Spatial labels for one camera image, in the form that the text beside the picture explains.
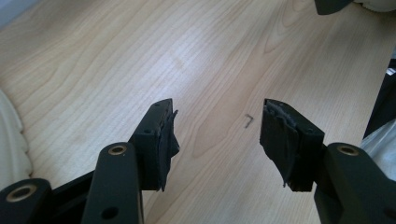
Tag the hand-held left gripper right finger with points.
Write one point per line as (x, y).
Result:
(289, 146)

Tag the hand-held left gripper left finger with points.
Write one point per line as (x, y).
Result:
(152, 146)

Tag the beige clog shoe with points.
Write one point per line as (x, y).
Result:
(11, 146)
(378, 4)

